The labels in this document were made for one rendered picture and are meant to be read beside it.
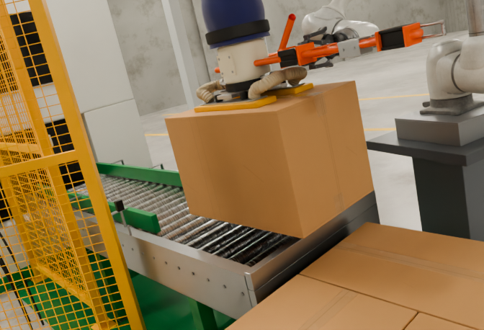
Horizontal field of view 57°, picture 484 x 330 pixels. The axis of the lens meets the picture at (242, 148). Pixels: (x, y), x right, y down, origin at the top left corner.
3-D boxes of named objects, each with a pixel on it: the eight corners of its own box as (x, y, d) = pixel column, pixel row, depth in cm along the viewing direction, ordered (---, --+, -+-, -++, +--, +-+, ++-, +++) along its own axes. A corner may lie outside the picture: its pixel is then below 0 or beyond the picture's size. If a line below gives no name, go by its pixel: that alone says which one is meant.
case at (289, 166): (189, 214, 180) (163, 118, 171) (258, 179, 205) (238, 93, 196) (304, 239, 135) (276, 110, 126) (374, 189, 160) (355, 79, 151)
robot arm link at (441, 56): (451, 90, 189) (446, 37, 184) (487, 91, 172) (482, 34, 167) (420, 99, 185) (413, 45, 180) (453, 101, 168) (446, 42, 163)
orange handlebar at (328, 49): (196, 78, 178) (194, 70, 177) (251, 63, 196) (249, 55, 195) (416, 42, 107) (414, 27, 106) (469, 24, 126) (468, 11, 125)
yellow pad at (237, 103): (194, 112, 166) (191, 99, 165) (214, 106, 172) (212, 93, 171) (256, 109, 140) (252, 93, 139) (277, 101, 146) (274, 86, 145)
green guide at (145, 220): (27, 199, 312) (24, 187, 310) (42, 194, 319) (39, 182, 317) (141, 241, 192) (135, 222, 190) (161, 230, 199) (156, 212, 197)
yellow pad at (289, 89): (232, 100, 178) (229, 88, 176) (250, 94, 184) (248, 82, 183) (295, 94, 152) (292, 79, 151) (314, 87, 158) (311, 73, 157)
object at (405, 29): (377, 52, 114) (374, 32, 113) (392, 47, 119) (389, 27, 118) (408, 47, 108) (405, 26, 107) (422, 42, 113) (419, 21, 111)
